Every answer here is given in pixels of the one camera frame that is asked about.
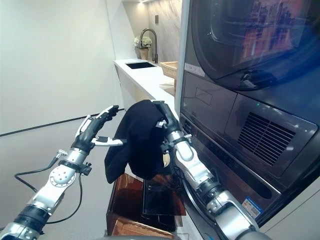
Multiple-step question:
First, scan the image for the grey front-load washing machine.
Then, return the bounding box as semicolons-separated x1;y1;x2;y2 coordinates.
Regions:
179;114;283;227

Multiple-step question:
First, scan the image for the flower pot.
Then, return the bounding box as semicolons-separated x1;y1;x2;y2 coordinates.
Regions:
133;36;152;60

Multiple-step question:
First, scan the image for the cream cabinet with white counter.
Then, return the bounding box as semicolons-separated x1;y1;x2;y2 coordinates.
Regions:
113;58;181;119

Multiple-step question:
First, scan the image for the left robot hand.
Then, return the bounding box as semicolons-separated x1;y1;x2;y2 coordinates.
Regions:
72;104;126;152

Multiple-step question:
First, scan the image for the orange woven wicker basket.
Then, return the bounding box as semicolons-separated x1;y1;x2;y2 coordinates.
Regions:
111;217;176;240

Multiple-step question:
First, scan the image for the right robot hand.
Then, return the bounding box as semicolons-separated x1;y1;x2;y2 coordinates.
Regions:
151;99;182;137

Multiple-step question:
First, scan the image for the glossy dark brown stool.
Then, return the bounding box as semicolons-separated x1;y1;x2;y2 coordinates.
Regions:
106;172;187;237

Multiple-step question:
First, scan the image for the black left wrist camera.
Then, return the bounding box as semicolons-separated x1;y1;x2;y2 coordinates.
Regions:
79;161;92;176

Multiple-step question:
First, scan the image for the square blue white sticker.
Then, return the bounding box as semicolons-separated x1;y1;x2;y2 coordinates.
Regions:
241;196;264;219

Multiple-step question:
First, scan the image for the dark curved kitchen faucet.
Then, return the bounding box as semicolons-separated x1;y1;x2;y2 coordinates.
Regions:
139;28;159;64

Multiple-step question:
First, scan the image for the black rectangular counter inset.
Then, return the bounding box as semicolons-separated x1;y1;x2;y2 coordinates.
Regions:
125;61;157;70

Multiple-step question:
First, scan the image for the dark stacked tumble dryer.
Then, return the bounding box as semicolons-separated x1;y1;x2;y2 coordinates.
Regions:
179;0;320;192

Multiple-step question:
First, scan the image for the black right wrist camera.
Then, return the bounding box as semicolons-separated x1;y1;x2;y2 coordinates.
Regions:
161;140;173;154

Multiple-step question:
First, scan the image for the low wicker tray basket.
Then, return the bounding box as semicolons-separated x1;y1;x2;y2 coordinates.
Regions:
159;61;179;79

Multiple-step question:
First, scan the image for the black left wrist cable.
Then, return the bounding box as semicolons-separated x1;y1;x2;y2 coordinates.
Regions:
14;159;84;225

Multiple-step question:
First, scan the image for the black garment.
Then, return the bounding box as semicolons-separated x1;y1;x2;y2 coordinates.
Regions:
104;99;176;185

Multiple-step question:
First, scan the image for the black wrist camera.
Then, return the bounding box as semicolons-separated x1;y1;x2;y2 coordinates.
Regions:
79;161;92;176
161;140;173;154

